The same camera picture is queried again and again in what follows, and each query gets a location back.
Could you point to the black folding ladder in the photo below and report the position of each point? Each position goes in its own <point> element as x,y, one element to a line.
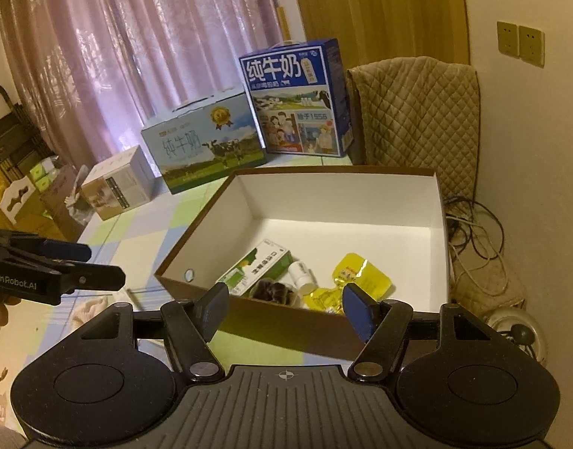
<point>21,143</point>

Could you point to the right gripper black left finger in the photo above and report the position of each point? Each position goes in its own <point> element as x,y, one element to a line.
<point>189,327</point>

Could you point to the light blue milk carton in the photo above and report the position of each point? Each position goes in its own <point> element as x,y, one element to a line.
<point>204,140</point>

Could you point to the green white medicine box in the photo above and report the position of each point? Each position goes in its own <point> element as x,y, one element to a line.
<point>266,261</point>

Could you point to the small white brown box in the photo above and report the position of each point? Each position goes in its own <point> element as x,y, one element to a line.
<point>120,183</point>

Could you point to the brown cardboard storage box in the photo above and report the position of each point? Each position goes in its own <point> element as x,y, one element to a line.
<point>392,217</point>

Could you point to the yellow snack pouch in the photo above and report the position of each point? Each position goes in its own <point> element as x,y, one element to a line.
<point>352,269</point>

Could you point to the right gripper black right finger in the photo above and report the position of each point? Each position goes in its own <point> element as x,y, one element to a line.
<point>381,326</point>

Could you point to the dark blue milk carton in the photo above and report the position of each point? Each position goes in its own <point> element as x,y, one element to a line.
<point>298,94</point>

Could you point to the pink window curtain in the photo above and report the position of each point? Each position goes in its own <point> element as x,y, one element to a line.
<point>91,73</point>

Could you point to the wooden door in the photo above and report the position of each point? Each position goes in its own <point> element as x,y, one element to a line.
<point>373,30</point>

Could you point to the double wall socket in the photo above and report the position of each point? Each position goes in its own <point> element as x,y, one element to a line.
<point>519,42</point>

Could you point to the white round appliance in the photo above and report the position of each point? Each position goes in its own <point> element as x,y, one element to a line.
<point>522,329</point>

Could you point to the pile of cardboard boxes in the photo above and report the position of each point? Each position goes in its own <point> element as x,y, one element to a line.
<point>37,202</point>

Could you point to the small white bottle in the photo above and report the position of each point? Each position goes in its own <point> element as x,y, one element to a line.
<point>302,278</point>

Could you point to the quilted beige chair cover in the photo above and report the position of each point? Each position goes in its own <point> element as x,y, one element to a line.
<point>418,112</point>

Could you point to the dark round jar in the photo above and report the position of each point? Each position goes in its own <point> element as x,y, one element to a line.
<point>267,290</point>

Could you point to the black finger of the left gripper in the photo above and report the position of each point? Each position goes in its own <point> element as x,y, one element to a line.
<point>62,250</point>
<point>87,276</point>

